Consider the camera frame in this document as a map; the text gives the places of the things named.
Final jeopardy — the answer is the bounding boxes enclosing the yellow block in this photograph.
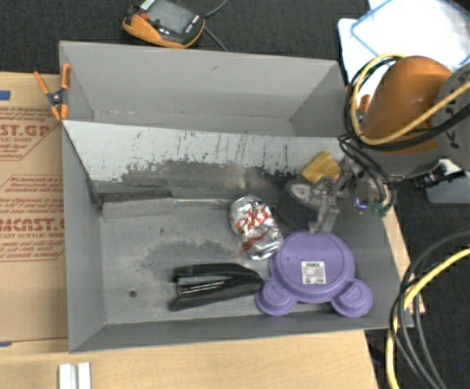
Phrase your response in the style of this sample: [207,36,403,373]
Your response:
[299,151,342,185]

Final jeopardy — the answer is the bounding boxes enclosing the purple mouse-shaped plastic plate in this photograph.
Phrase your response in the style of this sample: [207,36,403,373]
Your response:
[254,230,374,318]

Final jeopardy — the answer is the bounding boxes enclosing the brown cardboard board red print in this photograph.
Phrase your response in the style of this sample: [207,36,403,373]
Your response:
[0,70,71,348]

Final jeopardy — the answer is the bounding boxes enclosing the black round tape roll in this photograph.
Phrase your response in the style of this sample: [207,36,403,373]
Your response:
[276,178,326,231]

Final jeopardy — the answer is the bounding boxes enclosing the grey metal bin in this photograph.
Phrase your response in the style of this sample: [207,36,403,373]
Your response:
[58,41,403,354]

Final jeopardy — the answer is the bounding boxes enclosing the black cylinder on white bracket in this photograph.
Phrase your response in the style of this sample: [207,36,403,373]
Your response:
[412,158,468,190]

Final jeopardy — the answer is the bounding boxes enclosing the black stapler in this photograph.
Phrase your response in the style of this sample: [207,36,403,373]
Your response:
[167,262,264,313]

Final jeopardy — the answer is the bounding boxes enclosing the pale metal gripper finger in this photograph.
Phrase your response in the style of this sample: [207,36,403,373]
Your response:
[308,199,328,234]
[323,204,340,234]

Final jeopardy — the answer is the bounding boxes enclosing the crushed silver can red print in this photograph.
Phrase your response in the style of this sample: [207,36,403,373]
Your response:
[229,194,284,261]

